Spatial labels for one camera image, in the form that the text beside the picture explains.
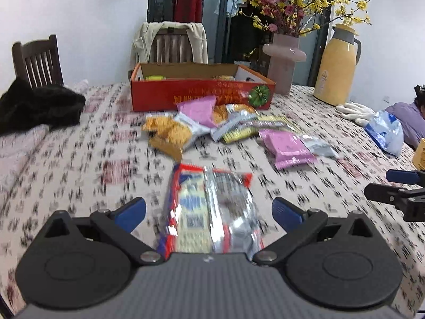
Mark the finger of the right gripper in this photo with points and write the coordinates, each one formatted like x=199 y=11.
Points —
x=406 y=177
x=395 y=196

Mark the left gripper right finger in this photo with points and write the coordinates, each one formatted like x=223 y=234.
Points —
x=301 y=227

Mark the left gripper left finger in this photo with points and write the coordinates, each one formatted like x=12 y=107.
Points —
x=115 y=228

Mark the red silver snack bag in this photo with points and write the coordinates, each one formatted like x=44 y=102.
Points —
x=210 y=210

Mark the orange crisps snack packet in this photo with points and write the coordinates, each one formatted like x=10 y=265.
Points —
x=167 y=135

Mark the yellow bear print box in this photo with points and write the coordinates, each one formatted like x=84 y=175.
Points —
x=418 y=159

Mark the blue white plastic bag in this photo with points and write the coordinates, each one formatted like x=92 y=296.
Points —
x=387 y=132

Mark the person in purple clothes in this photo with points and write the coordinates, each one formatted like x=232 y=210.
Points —
x=411 y=117

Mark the calligraphy print tablecloth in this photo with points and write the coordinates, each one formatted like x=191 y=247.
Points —
x=105 y=161

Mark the purple snack packet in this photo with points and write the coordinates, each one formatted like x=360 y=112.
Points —
x=288 y=149

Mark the white work gloves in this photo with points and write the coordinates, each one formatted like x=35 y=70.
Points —
x=357 y=113

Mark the silver snack packet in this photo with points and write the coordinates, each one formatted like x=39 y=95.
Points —
x=318 y=147

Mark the yellow green striped snack packet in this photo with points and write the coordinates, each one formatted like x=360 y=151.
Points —
x=249 y=128

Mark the yellow thermos jug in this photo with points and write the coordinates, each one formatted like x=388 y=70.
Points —
x=338 y=64

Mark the patterned woven table runner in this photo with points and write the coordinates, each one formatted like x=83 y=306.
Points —
x=16 y=150

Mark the pink snack packet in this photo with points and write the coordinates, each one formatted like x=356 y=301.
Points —
x=200 y=110

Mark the red cardboard snack box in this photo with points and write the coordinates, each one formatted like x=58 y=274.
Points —
x=229 y=83

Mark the black cloth bundle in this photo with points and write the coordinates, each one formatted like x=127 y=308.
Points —
x=23 y=108

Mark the pink ceramic vase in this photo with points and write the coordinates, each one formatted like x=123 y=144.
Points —
x=284 y=53

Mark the dark wooden chair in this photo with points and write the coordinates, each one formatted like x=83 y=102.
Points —
x=38 y=62

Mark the beige jacket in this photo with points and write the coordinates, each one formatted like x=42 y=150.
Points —
x=144 y=37

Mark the chair with beige jacket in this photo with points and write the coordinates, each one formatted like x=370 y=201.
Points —
x=171 y=46

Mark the red and yellow flower branches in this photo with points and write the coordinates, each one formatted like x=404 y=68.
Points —
x=297 y=18

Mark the red hanging garment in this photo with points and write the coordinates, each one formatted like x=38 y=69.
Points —
x=186 y=11

